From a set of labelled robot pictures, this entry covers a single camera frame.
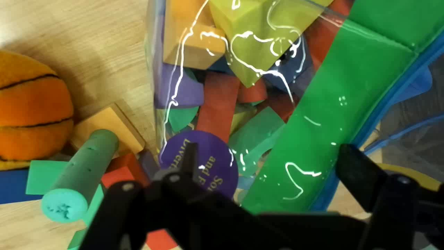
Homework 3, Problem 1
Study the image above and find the dark blue foam block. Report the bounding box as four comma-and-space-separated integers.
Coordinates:
262, 39, 316, 96

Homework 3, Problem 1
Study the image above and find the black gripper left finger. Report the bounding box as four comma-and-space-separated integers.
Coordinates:
78, 142, 260, 250

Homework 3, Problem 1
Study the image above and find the clear toy bag green band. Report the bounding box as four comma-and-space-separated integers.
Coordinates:
142, 0, 444, 216

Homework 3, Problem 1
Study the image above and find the teal foam cylinder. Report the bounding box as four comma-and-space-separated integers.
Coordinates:
40, 128, 120, 225

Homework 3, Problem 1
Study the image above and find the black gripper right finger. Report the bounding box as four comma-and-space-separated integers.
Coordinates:
334, 143, 444, 250

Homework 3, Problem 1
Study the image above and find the yellow-green foam block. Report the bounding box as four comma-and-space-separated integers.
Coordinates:
207, 0, 335, 89

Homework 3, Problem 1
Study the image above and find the orange plush basketball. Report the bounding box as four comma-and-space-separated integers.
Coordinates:
0, 49, 76, 171

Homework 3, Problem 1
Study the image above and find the large red foam block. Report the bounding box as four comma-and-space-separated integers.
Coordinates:
99, 152, 152, 191

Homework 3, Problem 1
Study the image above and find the purple foam block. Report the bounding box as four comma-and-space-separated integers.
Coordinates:
137, 149, 160, 174
153, 61, 205, 110

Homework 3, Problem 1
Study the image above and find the orange foam block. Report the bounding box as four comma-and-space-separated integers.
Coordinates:
163, 0, 228, 73
70, 103, 145, 157

